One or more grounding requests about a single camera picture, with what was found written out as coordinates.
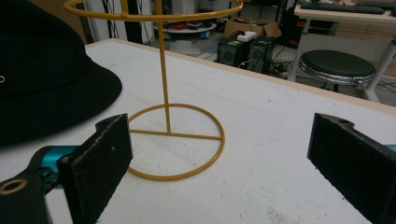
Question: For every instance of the white side table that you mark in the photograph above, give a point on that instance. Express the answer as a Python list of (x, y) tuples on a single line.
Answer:
[(348, 18)]

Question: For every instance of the black computer case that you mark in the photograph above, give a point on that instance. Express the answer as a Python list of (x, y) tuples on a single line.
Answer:
[(260, 54), (232, 51)]

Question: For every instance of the round black stool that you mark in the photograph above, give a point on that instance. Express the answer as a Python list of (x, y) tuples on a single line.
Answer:
[(337, 67)]

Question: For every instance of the black bucket hat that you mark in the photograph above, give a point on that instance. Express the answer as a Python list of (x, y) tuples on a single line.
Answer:
[(46, 71)]

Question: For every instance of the open cardboard box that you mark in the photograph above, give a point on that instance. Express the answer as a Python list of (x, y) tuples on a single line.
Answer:
[(252, 27)]

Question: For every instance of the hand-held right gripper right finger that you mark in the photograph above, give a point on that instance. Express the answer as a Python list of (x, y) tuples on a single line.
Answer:
[(355, 155)]

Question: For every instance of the black keyboard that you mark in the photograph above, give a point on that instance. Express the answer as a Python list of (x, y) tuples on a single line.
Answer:
[(342, 7)]

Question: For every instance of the round white low table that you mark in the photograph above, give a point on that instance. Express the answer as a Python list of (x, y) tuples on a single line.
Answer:
[(190, 29)]

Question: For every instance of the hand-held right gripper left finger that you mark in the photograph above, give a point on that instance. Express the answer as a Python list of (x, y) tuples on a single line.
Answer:
[(96, 168)]

